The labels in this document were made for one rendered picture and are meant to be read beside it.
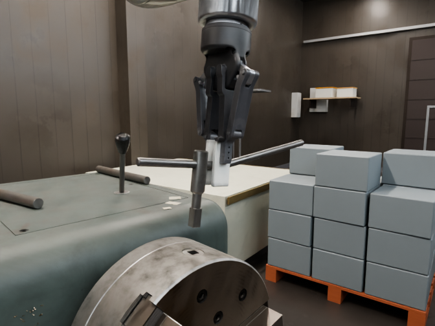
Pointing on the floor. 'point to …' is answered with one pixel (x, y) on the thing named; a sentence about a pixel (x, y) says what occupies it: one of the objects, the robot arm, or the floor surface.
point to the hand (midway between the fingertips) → (217, 163)
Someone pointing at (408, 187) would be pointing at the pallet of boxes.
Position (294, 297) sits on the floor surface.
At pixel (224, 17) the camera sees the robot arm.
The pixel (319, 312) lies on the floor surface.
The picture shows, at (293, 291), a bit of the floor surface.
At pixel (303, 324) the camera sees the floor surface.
